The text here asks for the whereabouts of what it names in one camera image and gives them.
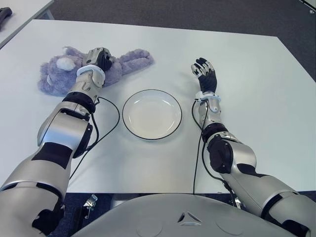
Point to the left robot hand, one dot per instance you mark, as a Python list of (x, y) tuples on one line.
[(98, 58)]

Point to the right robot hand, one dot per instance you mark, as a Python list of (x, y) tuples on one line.
[(208, 79)]

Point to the purple plush doll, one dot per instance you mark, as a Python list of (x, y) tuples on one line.
[(56, 76)]

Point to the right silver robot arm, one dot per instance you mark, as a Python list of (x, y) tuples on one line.
[(242, 155)]

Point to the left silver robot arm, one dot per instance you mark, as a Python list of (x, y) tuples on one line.
[(61, 130)]

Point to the white plate black rim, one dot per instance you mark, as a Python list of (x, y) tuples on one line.
[(152, 115)]

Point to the white side table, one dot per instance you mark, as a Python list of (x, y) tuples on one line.
[(22, 17)]

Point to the black object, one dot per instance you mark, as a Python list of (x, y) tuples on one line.
[(5, 11)]

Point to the white corner table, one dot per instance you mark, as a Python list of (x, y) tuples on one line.
[(309, 3)]

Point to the metal table clamp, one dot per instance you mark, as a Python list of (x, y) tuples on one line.
[(90, 202)]

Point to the silver robot torso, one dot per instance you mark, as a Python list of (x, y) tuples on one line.
[(148, 217)]

